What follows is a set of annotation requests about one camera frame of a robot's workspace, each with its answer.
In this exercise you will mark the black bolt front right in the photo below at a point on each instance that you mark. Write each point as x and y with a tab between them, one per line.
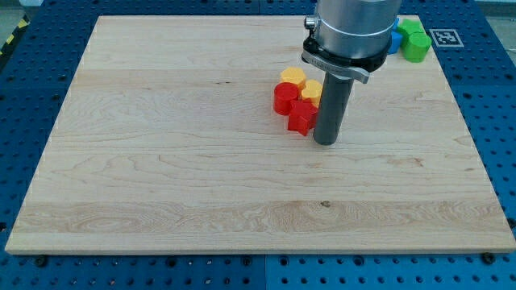
488	258

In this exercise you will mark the green cylinder block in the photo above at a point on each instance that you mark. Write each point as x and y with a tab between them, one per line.
416	47

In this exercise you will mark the red cylinder block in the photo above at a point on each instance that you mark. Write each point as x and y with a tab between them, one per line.
284	94

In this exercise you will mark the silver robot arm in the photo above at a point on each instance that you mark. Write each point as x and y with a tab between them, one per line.
349	39

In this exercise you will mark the white fiducial marker tag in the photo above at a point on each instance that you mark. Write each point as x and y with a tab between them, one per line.
446	38

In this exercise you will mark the yellow hexagon block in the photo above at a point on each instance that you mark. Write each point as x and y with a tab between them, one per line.
294	75

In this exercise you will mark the yellow heart block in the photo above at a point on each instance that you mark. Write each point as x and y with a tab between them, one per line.
312	92

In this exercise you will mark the black bolt front left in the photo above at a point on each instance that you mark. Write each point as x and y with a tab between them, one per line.
41	261

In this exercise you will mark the blue block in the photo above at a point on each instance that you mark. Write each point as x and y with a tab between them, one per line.
396	38

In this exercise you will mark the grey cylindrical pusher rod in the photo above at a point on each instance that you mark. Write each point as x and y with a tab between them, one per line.
335	95

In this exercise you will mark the wooden board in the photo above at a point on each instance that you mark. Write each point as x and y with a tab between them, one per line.
167	144

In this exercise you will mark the black bolt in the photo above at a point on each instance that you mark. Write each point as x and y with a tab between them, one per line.
488	258
41	261

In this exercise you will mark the red star block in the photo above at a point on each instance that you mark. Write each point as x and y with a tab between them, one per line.
302	117

